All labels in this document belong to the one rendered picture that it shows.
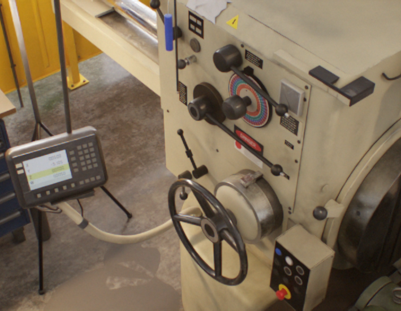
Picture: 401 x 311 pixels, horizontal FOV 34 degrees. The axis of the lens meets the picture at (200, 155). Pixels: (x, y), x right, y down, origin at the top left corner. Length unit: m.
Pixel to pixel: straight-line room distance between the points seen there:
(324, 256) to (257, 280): 0.88
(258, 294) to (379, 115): 1.13
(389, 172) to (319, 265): 0.34
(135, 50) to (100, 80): 1.89
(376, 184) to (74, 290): 2.02
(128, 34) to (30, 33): 1.53
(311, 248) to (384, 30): 0.66
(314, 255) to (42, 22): 3.01
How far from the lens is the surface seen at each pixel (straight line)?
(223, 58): 1.86
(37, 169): 2.42
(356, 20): 1.91
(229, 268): 2.84
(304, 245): 1.99
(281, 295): 2.09
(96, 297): 3.53
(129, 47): 3.03
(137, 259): 3.65
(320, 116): 1.74
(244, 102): 1.88
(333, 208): 1.93
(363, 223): 2.02
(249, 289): 2.79
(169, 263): 3.62
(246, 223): 2.05
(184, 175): 2.44
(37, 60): 4.65
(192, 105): 2.06
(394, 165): 2.00
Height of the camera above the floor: 2.86
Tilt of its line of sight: 43 degrees down
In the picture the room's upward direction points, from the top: straight up
